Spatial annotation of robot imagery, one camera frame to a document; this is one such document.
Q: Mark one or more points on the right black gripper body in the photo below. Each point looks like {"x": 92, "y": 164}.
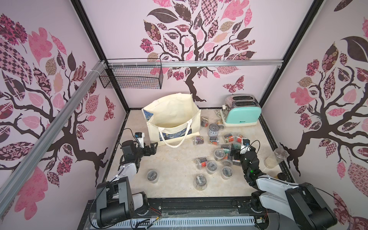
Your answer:
{"x": 238, "y": 155}

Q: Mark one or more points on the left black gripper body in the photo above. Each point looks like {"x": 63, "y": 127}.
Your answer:
{"x": 145, "y": 151}

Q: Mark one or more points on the teal label seed jar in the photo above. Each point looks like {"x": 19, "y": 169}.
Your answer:
{"x": 226, "y": 148}

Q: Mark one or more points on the red label seed jar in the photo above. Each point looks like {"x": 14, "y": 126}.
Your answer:
{"x": 214, "y": 140}

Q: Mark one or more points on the clear seed jar grey lid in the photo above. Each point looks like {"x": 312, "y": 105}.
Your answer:
{"x": 152, "y": 176}

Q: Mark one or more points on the clear seed jar dark lid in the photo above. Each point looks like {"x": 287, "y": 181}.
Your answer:
{"x": 211, "y": 167}

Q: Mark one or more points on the tan seed jar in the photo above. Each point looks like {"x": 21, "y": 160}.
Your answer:
{"x": 220, "y": 125}

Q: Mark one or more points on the silver tin can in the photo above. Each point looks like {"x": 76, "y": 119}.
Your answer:
{"x": 213, "y": 130}

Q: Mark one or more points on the clear jar sandy contents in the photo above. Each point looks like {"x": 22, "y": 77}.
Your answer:
{"x": 274, "y": 159}

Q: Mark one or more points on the cream canvas tote bag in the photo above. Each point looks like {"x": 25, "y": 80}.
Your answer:
{"x": 172, "y": 119}

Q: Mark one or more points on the purple label small jar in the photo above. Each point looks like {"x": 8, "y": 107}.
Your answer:
{"x": 198, "y": 140}

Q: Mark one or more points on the clear seed jar striped lid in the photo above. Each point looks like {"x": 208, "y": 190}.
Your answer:
{"x": 200, "y": 182}

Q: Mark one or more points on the yellow label seed jar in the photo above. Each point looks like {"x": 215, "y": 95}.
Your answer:
{"x": 282, "y": 176}

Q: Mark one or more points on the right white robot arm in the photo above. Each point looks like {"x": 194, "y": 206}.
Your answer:
{"x": 300, "y": 202}

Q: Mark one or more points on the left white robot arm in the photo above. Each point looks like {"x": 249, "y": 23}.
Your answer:
{"x": 114, "y": 199}

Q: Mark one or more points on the mint green toaster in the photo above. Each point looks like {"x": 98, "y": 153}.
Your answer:
{"x": 240, "y": 110}

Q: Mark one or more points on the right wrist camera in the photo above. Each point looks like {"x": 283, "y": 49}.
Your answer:
{"x": 245, "y": 145}

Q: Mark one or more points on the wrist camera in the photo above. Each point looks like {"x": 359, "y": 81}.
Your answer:
{"x": 140, "y": 138}
{"x": 245, "y": 145}

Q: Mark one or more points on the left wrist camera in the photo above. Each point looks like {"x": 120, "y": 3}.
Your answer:
{"x": 140, "y": 138}

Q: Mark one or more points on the black base frame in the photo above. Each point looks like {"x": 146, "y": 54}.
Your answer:
{"x": 186, "y": 207}

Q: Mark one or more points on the white slotted cable duct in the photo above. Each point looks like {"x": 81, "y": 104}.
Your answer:
{"x": 175, "y": 223}

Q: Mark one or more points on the black wire basket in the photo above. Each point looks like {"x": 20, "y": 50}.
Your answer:
{"x": 133, "y": 73}

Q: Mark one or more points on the aluminium rail back wall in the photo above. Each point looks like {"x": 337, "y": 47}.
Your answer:
{"x": 198, "y": 63}

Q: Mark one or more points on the aluminium rail wall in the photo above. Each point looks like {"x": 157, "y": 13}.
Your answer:
{"x": 17, "y": 179}
{"x": 198, "y": 63}

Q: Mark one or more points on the aluminium rail left wall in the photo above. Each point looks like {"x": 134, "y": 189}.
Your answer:
{"x": 17, "y": 179}

